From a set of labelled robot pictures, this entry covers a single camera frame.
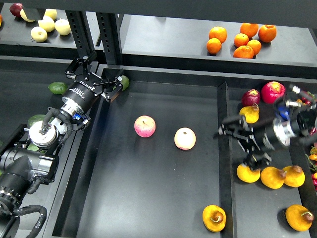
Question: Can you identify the green avocado cluster lower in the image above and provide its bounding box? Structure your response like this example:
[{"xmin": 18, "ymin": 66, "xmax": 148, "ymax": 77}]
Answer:
[{"xmin": 27, "ymin": 143, "xmax": 46, "ymax": 153}]

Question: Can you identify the orange top middle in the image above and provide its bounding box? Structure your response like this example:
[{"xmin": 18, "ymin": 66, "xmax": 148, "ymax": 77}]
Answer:
[{"xmin": 240, "ymin": 23, "xmax": 259, "ymax": 38}]

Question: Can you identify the yellow apple partly hidden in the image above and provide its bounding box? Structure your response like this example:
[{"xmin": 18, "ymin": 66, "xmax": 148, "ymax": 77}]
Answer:
[{"xmin": 20, "ymin": 9, "xmax": 35, "ymax": 22}]

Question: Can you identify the pale yellow pink apple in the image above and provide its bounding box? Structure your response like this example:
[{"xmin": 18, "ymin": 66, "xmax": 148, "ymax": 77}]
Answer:
[{"xmin": 174, "ymin": 127, "xmax": 196, "ymax": 150}]

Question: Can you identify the black centre tray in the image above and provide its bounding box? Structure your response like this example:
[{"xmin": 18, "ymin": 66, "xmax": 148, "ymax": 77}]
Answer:
[{"xmin": 43, "ymin": 64, "xmax": 236, "ymax": 238}]

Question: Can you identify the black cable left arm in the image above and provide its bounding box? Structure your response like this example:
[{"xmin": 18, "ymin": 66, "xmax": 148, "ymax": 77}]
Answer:
[{"xmin": 13, "ymin": 205, "xmax": 48, "ymax": 238}]

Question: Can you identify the orange top right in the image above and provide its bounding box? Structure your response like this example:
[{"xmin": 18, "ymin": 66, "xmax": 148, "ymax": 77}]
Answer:
[{"xmin": 258, "ymin": 25, "xmax": 277, "ymax": 43}]

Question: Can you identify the orange top left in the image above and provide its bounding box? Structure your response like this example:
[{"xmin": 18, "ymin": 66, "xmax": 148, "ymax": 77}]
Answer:
[{"xmin": 209, "ymin": 26, "xmax": 227, "ymax": 43}]

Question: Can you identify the red pink apple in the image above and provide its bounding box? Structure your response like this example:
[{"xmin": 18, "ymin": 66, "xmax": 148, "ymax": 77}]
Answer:
[{"xmin": 134, "ymin": 115, "xmax": 156, "ymax": 138}]

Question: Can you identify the bright red apple right tray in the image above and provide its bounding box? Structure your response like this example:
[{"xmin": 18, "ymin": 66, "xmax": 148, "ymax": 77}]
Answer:
[{"xmin": 261, "ymin": 81, "xmax": 286, "ymax": 104}]

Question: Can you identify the pale yellow apple right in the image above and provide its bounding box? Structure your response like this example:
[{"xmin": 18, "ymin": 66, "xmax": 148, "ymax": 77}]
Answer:
[{"xmin": 54, "ymin": 19, "xmax": 71, "ymax": 36}]

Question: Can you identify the orange front bottom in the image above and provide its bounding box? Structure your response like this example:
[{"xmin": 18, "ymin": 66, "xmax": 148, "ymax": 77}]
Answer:
[{"xmin": 233, "ymin": 46, "xmax": 254, "ymax": 59}]

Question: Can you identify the green avocado tray corner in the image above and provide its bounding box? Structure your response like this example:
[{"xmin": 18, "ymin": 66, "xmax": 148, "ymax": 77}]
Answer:
[{"xmin": 121, "ymin": 75, "xmax": 130, "ymax": 91}]

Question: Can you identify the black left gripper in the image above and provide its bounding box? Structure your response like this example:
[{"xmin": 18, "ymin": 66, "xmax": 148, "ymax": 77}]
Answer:
[{"xmin": 61, "ymin": 51, "xmax": 124, "ymax": 116}]

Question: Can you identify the small orange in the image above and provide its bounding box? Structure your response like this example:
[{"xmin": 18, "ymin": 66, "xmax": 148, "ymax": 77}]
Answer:
[
  {"xmin": 247, "ymin": 40, "xmax": 262, "ymax": 56},
  {"xmin": 234, "ymin": 33, "xmax": 249, "ymax": 48}
]

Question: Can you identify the dark red apple shelf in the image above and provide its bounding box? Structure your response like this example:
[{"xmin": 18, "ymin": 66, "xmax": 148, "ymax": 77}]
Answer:
[{"xmin": 9, "ymin": 3, "xmax": 23, "ymax": 17}]

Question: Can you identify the pale yellow apple middle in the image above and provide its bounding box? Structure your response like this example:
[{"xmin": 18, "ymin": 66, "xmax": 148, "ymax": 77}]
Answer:
[{"xmin": 38, "ymin": 15, "xmax": 55, "ymax": 32}]

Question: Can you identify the cherry tomato and chili bunch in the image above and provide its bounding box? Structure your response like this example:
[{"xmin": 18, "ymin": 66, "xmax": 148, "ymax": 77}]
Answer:
[{"xmin": 302, "ymin": 92, "xmax": 317, "ymax": 191}]

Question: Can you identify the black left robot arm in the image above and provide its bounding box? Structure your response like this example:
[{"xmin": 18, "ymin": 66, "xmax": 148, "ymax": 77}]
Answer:
[{"xmin": 0, "ymin": 53, "xmax": 128, "ymax": 238}]

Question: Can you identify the small orange right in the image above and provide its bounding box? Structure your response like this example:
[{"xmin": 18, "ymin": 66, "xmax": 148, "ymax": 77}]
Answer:
[{"xmin": 247, "ymin": 40, "xmax": 262, "ymax": 56}]

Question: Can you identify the black shelf upright post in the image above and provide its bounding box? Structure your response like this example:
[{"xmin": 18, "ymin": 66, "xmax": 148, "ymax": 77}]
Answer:
[{"xmin": 65, "ymin": 10, "xmax": 123, "ymax": 65}]

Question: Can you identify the yellow pear with long stem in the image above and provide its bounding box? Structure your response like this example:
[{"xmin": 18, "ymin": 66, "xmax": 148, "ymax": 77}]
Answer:
[{"xmin": 236, "ymin": 163, "xmax": 261, "ymax": 183}]

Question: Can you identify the pale yellow apple back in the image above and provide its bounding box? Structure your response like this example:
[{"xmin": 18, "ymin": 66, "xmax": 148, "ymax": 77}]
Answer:
[{"xmin": 44, "ymin": 8, "xmax": 57, "ymax": 20}]

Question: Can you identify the orange lower left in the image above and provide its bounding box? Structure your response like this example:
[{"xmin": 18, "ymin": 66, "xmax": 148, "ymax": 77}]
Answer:
[{"xmin": 206, "ymin": 38, "xmax": 221, "ymax": 54}]

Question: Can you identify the pale yellow apple front left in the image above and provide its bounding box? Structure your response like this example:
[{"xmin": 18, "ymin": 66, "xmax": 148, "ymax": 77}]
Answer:
[{"xmin": 31, "ymin": 26, "xmax": 48, "ymax": 43}]

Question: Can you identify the yellow pear upper right tray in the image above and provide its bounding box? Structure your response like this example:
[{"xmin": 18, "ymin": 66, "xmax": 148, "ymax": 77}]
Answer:
[{"xmin": 239, "ymin": 104, "xmax": 260, "ymax": 124}]

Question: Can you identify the small orange centre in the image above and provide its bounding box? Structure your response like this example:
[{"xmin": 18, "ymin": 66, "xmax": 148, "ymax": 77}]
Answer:
[{"xmin": 234, "ymin": 33, "xmax": 249, "ymax": 48}]

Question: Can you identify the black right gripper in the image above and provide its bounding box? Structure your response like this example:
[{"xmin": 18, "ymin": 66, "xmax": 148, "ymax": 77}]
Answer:
[{"xmin": 214, "ymin": 115, "xmax": 291, "ymax": 170}]

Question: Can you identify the dark red apple right tray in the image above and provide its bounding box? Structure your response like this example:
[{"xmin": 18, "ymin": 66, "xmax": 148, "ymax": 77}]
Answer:
[{"xmin": 241, "ymin": 89, "xmax": 261, "ymax": 107}]

